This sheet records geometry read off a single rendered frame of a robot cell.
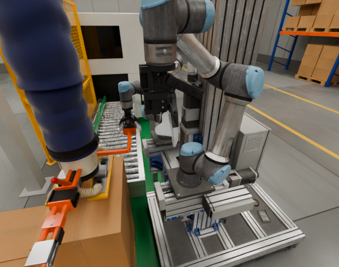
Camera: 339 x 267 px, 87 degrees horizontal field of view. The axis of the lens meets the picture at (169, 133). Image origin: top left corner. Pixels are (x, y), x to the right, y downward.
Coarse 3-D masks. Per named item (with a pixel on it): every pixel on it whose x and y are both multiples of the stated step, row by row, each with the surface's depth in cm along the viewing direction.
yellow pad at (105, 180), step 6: (108, 156) 116; (102, 162) 106; (108, 162) 110; (108, 168) 105; (108, 174) 102; (96, 180) 97; (102, 180) 97; (108, 180) 98; (90, 186) 94; (102, 186) 93; (108, 186) 94; (102, 192) 91; (108, 192) 92; (90, 198) 88; (96, 198) 88; (102, 198) 89
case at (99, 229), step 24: (120, 168) 125; (120, 192) 107; (72, 216) 93; (96, 216) 93; (120, 216) 93; (72, 240) 83; (96, 240) 86; (120, 240) 90; (72, 264) 92; (96, 264) 96; (120, 264) 101
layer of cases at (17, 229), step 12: (0, 216) 137; (12, 216) 137; (24, 216) 137; (36, 216) 137; (132, 216) 168; (0, 228) 129; (12, 228) 129; (24, 228) 129; (36, 228) 129; (132, 228) 155; (0, 240) 122; (12, 240) 122; (24, 240) 122; (132, 240) 144; (0, 252) 115; (12, 252) 115; (24, 252) 115; (132, 252) 134; (0, 264) 110; (12, 264) 110; (24, 264) 110; (132, 264) 125
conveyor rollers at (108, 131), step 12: (108, 108) 318; (120, 108) 316; (108, 120) 275; (108, 132) 244; (120, 132) 247; (108, 144) 222; (120, 144) 225; (132, 144) 220; (120, 156) 202; (132, 156) 205; (132, 168) 182
